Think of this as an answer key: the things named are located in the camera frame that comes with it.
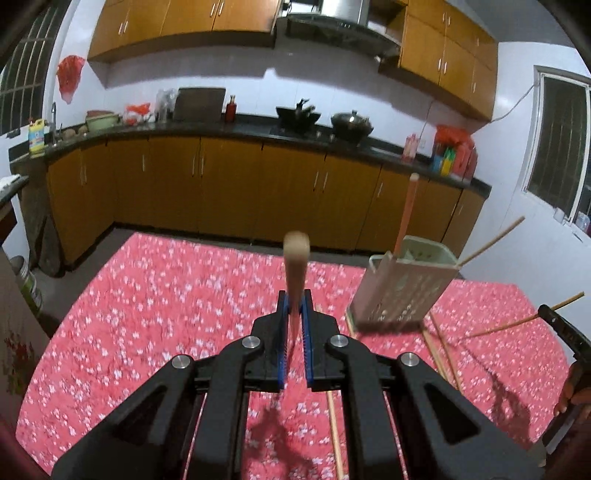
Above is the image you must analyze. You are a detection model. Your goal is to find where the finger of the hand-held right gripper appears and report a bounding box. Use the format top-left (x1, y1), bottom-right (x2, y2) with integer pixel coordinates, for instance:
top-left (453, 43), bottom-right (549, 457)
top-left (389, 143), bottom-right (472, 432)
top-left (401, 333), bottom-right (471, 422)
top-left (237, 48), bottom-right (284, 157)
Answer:
top-left (538, 305), bottom-right (591, 358)

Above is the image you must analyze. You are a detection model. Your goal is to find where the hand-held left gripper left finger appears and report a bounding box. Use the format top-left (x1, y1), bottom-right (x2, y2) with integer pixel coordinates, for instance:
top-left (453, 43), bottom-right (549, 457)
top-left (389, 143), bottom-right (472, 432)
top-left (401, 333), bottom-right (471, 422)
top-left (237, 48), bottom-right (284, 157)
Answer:
top-left (51, 290), bottom-right (291, 480)

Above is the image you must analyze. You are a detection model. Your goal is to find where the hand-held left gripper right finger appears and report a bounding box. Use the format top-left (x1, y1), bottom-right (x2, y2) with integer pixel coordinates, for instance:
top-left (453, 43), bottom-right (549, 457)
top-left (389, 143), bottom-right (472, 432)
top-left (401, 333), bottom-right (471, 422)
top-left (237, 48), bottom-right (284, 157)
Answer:
top-left (299, 296), bottom-right (546, 480)

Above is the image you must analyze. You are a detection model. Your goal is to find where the wooden chopstick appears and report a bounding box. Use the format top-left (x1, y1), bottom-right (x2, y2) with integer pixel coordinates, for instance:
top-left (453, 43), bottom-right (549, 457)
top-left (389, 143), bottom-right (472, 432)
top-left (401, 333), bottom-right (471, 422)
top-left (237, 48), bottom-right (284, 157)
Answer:
top-left (393, 173), bottom-right (420, 256)
top-left (315, 304), bottom-right (346, 480)
top-left (429, 314), bottom-right (463, 394)
top-left (457, 216), bottom-right (526, 268)
top-left (283, 231), bottom-right (310, 393)
top-left (422, 329), bottom-right (451, 382)
top-left (462, 292), bottom-right (586, 340)

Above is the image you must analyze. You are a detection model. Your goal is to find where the beige perforated utensil holder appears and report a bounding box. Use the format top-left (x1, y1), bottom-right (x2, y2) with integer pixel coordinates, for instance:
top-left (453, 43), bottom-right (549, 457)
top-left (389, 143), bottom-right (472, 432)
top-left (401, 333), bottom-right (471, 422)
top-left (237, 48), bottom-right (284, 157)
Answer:
top-left (345, 234), bottom-right (461, 334)

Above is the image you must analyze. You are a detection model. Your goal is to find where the person's right hand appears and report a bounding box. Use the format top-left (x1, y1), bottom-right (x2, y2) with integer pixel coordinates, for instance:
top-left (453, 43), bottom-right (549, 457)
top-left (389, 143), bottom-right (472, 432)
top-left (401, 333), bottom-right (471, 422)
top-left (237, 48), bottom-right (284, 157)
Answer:
top-left (553, 357), bottom-right (591, 416)

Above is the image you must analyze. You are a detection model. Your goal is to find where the red floral tablecloth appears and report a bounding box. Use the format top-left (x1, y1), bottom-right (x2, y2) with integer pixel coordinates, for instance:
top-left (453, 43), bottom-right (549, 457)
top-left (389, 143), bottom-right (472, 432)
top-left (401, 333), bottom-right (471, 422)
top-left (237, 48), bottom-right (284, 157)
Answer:
top-left (16, 231), bottom-right (574, 480)

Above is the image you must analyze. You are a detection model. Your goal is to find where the orange base cabinet run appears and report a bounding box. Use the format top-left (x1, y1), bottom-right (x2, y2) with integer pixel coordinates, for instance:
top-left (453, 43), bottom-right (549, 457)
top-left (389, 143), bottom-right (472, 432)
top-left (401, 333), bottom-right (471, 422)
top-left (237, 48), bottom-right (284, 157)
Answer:
top-left (46, 136), bottom-right (485, 267)

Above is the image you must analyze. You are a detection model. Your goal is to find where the black kitchen countertop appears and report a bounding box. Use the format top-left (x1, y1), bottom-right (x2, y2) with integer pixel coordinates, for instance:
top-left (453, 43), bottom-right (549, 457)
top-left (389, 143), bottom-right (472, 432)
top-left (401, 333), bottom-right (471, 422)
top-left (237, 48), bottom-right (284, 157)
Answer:
top-left (9, 114), bottom-right (492, 195)

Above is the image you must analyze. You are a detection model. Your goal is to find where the red bag over bottles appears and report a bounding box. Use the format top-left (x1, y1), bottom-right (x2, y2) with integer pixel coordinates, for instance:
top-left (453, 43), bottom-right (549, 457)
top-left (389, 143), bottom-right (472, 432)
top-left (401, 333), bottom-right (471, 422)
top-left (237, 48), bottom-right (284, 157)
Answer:
top-left (436, 124), bottom-right (476, 149)

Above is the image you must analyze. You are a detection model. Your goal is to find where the lidded dark pot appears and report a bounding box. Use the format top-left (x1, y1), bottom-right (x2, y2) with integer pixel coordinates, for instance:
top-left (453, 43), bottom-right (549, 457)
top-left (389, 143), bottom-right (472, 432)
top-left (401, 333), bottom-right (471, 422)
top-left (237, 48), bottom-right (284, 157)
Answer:
top-left (330, 110), bottom-right (375, 145)

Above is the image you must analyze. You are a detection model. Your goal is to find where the black wok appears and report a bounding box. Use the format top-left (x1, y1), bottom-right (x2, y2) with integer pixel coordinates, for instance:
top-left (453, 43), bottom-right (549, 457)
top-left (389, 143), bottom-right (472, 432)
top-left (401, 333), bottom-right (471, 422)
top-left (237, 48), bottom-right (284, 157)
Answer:
top-left (276, 98), bottom-right (321, 134)

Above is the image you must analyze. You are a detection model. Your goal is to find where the dark cutting board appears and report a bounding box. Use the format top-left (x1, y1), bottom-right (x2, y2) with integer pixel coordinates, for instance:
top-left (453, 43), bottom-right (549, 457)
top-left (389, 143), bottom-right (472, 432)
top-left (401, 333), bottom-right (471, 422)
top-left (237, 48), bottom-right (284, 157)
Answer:
top-left (173, 87), bottom-right (228, 123)

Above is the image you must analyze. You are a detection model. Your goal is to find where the metal tin can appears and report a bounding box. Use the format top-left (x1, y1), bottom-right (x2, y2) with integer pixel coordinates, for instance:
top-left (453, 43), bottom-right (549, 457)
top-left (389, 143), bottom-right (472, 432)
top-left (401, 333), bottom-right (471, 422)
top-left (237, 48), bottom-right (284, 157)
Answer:
top-left (10, 256), bottom-right (45, 317)

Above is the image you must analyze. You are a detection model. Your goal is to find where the clear plastic bag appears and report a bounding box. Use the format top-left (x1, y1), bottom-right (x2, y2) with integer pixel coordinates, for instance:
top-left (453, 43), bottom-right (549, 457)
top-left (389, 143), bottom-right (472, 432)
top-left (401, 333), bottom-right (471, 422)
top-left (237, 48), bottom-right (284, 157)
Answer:
top-left (154, 89), bottom-right (178, 121)

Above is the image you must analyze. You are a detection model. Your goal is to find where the crumpled red and white bag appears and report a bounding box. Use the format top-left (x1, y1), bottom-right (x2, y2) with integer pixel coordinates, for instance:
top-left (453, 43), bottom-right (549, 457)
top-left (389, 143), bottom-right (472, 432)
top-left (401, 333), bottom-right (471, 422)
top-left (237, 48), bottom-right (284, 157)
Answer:
top-left (124, 102), bottom-right (155, 125)

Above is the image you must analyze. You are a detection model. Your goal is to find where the green plastic basin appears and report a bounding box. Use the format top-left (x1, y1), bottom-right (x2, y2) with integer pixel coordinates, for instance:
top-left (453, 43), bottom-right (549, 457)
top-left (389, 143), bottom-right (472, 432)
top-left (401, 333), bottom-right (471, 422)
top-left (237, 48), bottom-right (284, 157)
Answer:
top-left (85, 111), bottom-right (122, 133)

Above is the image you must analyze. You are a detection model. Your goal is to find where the yellow detergent bottle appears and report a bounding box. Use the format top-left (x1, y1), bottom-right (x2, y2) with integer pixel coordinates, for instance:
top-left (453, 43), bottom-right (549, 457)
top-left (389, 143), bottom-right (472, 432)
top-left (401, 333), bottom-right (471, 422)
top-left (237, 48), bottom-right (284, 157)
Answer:
top-left (28, 117), bottom-right (47, 154)

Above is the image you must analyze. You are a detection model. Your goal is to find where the steel range hood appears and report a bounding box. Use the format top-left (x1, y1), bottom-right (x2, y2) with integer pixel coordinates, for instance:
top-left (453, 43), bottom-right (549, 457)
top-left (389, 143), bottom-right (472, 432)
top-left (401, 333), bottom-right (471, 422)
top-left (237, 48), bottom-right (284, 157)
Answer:
top-left (277, 0), bottom-right (403, 60)

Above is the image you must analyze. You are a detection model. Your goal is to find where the hanging red plastic bag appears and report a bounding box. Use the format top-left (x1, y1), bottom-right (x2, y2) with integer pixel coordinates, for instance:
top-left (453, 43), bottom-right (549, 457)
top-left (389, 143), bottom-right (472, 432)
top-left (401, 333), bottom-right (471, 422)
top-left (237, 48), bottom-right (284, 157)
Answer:
top-left (56, 55), bottom-right (88, 103)

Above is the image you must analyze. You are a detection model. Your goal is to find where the barred window with white frame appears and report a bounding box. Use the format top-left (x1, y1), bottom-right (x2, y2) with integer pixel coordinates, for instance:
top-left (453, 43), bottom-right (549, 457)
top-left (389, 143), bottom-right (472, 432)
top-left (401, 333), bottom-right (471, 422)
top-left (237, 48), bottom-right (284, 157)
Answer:
top-left (0, 0), bottom-right (70, 137)
top-left (524, 65), bottom-right (591, 221)

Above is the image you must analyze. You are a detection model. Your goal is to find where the white wall cable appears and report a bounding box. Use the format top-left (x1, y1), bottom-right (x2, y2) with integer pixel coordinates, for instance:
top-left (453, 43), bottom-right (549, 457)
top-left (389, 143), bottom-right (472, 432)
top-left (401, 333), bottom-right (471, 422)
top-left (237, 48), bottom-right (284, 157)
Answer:
top-left (489, 83), bottom-right (541, 123)

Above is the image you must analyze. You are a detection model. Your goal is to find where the orange wall cabinet run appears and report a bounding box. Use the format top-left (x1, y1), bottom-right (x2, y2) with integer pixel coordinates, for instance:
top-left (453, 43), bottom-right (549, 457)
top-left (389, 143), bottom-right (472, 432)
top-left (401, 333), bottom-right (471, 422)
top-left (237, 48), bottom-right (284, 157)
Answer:
top-left (379, 4), bottom-right (499, 123)
top-left (87, 0), bottom-right (283, 63)

